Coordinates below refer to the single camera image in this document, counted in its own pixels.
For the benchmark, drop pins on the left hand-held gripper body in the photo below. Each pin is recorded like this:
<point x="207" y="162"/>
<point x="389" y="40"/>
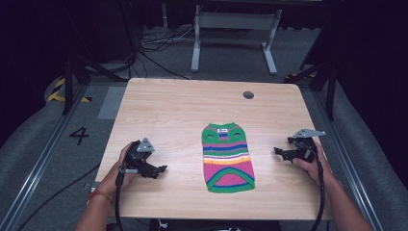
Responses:
<point x="138" y="159"/>

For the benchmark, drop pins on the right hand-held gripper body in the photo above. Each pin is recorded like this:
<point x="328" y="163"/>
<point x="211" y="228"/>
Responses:
<point x="301" y="146"/>

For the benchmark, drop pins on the striped knitted pet sweater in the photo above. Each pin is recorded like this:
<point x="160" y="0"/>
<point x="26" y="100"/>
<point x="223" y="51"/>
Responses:
<point x="227" y="158"/>

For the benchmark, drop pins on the person's left hand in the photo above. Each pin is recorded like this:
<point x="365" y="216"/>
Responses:
<point x="123" y="173"/>

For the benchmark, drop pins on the person's right hand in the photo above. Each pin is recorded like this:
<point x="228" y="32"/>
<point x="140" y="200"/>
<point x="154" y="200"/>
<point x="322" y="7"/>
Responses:
<point x="313" y="165"/>

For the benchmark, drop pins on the black metal stand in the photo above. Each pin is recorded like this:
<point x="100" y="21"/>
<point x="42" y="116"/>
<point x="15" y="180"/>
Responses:
<point x="80" y="70"/>
<point x="320" y="80"/>

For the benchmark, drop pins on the yellow black hazard tape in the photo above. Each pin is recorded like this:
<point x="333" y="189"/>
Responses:
<point x="64" y="93"/>

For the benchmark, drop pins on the grey metal table frame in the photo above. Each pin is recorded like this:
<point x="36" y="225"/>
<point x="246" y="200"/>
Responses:
<point x="234" y="35"/>

